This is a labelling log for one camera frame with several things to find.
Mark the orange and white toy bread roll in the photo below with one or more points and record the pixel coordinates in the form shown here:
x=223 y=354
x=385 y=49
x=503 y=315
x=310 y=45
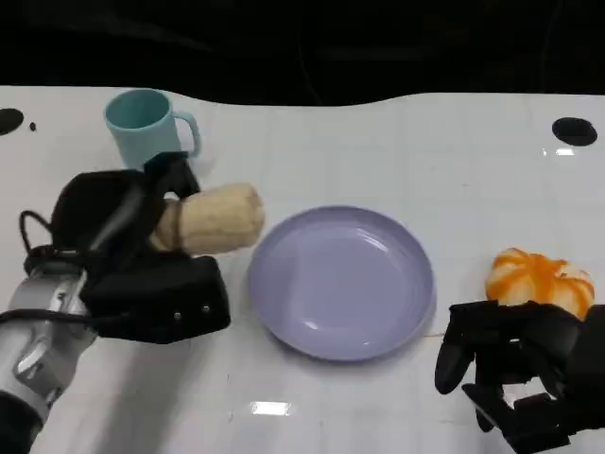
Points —
x=534 y=279

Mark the black round table grommet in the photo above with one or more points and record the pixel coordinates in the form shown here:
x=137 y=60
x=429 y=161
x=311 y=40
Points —
x=574 y=131
x=8 y=120

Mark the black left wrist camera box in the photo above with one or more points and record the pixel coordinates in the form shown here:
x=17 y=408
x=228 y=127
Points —
x=160 y=298

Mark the lilac plate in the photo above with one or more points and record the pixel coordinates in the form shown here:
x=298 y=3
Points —
x=340 y=284

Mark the pale green mug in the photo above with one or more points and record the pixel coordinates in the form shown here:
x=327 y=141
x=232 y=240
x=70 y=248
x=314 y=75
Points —
x=137 y=137

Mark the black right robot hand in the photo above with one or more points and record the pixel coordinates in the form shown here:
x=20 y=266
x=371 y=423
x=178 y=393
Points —
x=553 y=354

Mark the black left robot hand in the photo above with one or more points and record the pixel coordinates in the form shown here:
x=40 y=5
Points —
x=104 y=208

